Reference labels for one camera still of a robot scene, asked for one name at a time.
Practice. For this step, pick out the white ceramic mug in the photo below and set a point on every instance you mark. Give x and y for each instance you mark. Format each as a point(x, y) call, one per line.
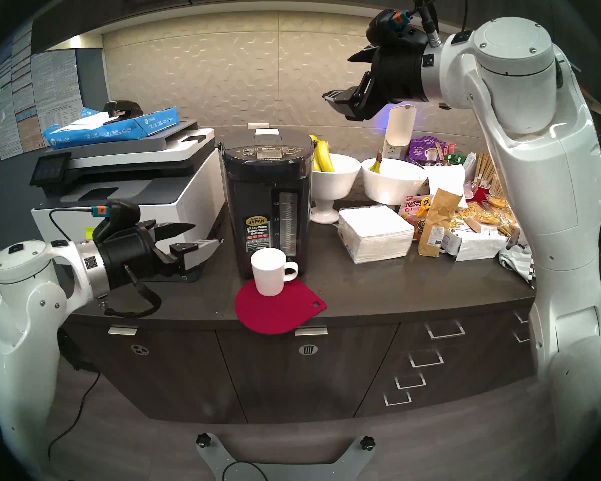
point(269, 277)

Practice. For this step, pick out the black star knob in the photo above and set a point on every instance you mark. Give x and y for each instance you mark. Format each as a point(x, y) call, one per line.
point(203, 440)
point(367, 443)

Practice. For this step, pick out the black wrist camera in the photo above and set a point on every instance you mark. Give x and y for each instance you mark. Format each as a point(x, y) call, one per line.
point(383, 31)
point(120, 217)

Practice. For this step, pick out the brown paper coffee bag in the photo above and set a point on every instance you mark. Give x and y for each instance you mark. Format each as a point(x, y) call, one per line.
point(438, 219)

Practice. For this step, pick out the white printed wall poster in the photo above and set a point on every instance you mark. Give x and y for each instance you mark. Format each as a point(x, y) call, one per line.
point(57, 96)
point(10, 99)

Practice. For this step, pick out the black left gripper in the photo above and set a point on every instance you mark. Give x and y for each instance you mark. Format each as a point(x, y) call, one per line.
point(130, 257)

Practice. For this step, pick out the black stapler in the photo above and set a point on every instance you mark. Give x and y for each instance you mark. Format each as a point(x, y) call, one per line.
point(122, 108)

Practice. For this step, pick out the checked kitchen cloth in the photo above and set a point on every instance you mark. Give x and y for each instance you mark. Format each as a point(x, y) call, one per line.
point(516, 262)

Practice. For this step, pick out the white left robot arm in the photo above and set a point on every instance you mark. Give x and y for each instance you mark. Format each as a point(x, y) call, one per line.
point(25, 324)

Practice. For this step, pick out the red silicone mat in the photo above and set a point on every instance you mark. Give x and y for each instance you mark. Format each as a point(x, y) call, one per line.
point(278, 314)

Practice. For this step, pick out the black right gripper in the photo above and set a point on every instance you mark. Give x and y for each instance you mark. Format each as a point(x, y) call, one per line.
point(400, 74)

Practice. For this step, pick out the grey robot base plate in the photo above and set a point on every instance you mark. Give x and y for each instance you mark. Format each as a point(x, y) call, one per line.
point(280, 460)

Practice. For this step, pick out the tall wooden stir sticks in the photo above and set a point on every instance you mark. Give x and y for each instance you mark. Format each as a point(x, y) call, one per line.
point(483, 172)

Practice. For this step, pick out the white grey office printer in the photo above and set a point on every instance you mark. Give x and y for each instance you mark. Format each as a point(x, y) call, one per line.
point(180, 189)

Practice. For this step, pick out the white wide bowl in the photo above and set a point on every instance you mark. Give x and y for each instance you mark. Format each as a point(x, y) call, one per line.
point(393, 184)

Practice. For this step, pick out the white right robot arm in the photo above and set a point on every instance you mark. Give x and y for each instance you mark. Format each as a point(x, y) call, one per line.
point(546, 184)

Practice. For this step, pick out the clear bag yellow crackers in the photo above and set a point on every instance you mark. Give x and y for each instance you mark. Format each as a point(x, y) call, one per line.
point(486, 217)

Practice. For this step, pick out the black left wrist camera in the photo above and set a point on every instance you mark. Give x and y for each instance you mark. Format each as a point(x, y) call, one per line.
point(120, 217)

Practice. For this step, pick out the black hot water dispenser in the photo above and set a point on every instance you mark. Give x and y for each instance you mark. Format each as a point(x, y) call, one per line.
point(260, 194)

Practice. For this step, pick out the single yellow banana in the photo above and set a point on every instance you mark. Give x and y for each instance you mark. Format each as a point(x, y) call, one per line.
point(375, 165)

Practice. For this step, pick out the white wall outlet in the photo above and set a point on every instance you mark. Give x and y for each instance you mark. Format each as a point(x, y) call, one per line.
point(258, 126)

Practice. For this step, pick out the green tea packet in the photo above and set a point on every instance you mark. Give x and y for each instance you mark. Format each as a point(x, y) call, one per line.
point(455, 159)

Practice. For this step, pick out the purple coffee box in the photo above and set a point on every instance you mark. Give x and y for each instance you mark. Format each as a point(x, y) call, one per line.
point(421, 147)

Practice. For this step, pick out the yellow plastic clip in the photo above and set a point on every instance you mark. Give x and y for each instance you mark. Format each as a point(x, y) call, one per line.
point(423, 207)

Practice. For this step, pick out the dark lower cabinet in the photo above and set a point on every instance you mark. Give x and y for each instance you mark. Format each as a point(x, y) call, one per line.
point(305, 370)

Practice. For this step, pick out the flat white paper pouch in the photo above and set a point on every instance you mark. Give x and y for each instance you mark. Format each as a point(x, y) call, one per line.
point(476, 247)

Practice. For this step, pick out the white napkin stack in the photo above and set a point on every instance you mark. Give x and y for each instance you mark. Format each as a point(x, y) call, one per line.
point(375, 234)

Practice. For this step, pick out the white pedestal bowl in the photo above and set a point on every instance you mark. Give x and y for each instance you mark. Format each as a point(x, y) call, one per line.
point(336, 182)

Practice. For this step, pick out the white plug-in air freshener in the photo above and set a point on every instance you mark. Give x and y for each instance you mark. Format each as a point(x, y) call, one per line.
point(399, 132)

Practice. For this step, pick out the blue paper ream package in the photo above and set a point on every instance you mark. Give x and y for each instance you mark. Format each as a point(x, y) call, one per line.
point(130, 129)

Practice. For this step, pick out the upright white paper bag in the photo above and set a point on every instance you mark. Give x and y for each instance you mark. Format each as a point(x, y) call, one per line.
point(445, 179)

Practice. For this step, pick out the red snack packet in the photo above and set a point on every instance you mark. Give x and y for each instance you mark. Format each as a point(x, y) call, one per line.
point(408, 207)

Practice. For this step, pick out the yellow banana bunch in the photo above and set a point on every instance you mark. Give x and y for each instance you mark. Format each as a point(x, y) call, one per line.
point(323, 157)

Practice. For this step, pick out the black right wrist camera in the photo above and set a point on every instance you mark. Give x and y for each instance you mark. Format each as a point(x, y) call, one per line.
point(383, 31)

